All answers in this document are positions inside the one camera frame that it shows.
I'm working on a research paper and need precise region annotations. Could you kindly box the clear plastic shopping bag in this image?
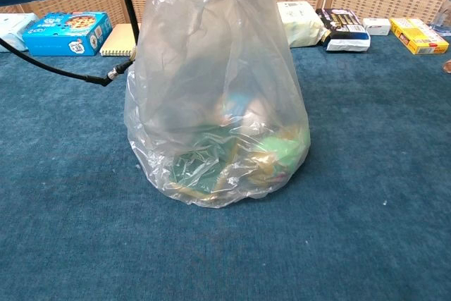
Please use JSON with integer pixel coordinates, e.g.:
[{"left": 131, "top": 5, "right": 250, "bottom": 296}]
[{"left": 125, "top": 0, "right": 311, "bottom": 209}]

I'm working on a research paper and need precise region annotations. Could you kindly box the kraft spiral notebook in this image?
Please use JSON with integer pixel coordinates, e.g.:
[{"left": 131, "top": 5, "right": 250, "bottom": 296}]
[{"left": 99, "top": 23, "right": 142, "bottom": 57}]

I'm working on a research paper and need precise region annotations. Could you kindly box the blue cookie box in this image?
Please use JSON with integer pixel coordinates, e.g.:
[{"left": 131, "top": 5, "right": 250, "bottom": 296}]
[{"left": 22, "top": 11, "right": 113, "bottom": 57}]

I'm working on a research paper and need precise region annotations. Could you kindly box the light blue wet wipes pack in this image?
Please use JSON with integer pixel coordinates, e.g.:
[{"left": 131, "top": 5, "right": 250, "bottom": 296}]
[{"left": 0, "top": 12, "right": 39, "bottom": 53}]

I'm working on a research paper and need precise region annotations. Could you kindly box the jar with colourful label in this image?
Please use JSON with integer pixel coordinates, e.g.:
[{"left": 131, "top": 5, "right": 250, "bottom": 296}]
[{"left": 218, "top": 91, "right": 279, "bottom": 125}]

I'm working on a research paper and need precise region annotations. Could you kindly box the long white tissue pack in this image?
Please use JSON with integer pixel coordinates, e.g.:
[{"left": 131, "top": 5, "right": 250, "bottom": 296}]
[{"left": 276, "top": 0, "right": 325, "bottom": 49}]

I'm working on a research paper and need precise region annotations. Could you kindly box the dark green box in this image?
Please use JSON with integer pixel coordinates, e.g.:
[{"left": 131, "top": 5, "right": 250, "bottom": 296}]
[{"left": 168, "top": 126, "right": 244, "bottom": 202}]

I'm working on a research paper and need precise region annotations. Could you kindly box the black and white snack packet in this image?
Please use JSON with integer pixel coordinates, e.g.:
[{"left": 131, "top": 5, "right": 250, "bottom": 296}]
[{"left": 315, "top": 7, "right": 371, "bottom": 52}]

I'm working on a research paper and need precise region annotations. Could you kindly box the light green snack packet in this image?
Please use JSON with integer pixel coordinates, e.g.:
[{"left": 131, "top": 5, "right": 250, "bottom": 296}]
[{"left": 246, "top": 126, "right": 311, "bottom": 182}]

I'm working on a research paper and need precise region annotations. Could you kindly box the teal carpet table cover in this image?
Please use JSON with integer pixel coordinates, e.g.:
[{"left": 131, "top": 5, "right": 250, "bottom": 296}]
[{"left": 0, "top": 35, "right": 451, "bottom": 301}]

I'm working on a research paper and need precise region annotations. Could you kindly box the small white box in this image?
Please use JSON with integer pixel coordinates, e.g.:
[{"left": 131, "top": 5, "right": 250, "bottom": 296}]
[{"left": 362, "top": 18, "right": 392, "bottom": 37}]

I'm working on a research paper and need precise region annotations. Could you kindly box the yellow box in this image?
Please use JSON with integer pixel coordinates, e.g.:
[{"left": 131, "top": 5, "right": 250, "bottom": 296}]
[{"left": 389, "top": 17, "right": 450, "bottom": 56}]

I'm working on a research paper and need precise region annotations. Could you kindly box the clear water bottle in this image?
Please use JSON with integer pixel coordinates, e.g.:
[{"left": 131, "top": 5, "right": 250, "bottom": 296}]
[{"left": 430, "top": 0, "right": 451, "bottom": 37}]

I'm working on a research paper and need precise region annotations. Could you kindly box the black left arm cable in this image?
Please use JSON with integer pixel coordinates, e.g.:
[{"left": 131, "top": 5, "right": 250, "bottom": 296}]
[{"left": 0, "top": 0, "right": 140, "bottom": 87}]

